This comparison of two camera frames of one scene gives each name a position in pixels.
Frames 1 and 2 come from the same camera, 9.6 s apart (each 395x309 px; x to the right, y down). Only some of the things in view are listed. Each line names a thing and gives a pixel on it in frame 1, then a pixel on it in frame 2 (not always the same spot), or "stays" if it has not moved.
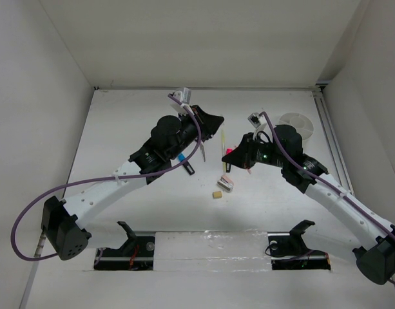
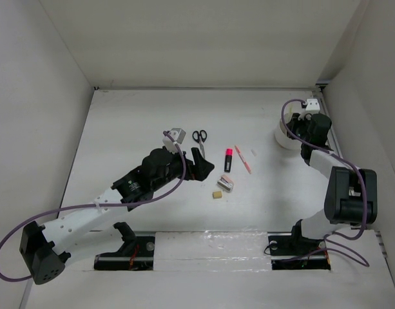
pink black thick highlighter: x=228 y=165 stays
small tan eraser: x=217 y=194 stays
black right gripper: x=242 y=155 -> x=292 y=123
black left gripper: x=209 y=123 -> x=198 y=170
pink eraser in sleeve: x=226 y=183 stays
